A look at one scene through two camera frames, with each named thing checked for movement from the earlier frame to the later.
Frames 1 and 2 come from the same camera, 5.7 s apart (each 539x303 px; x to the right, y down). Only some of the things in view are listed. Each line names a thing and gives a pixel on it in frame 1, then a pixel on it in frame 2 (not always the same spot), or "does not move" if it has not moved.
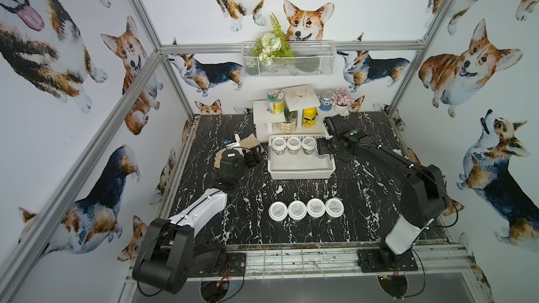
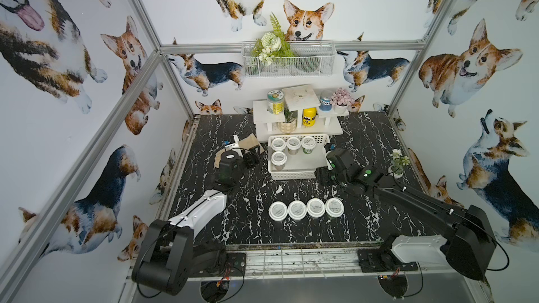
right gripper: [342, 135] → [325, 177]
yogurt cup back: [308, 144] does not move
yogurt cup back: [293, 145] does not move
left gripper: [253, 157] does not move
